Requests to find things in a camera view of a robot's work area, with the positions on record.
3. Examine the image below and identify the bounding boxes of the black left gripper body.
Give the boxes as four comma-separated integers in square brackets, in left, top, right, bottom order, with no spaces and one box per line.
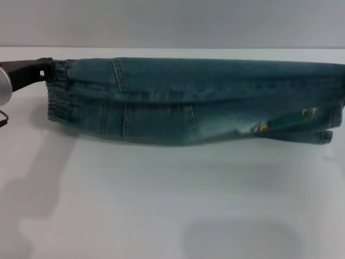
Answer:
[0,59,41,94]

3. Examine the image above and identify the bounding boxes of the blue denim shorts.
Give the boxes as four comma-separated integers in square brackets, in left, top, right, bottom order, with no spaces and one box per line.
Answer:
[47,56,345,148]

